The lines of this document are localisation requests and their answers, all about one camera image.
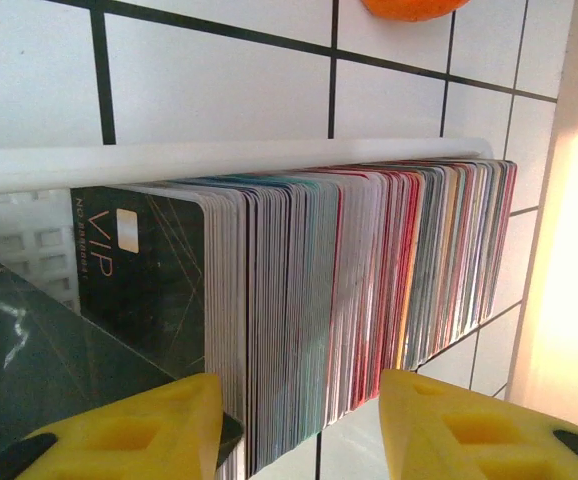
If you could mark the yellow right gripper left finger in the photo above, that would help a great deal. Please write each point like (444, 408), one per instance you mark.
(134, 440)

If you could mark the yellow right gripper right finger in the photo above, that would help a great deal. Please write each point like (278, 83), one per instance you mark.
(479, 440)

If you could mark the black marbled card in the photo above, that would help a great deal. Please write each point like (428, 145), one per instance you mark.
(44, 350)

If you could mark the black VIP card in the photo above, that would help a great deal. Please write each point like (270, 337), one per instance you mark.
(144, 280)

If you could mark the stack of colourful cards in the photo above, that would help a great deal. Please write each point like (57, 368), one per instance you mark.
(344, 275)

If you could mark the white slotted card tray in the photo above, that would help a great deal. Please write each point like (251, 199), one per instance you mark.
(169, 165)

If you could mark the orange fruit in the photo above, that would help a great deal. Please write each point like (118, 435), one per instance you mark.
(409, 7)

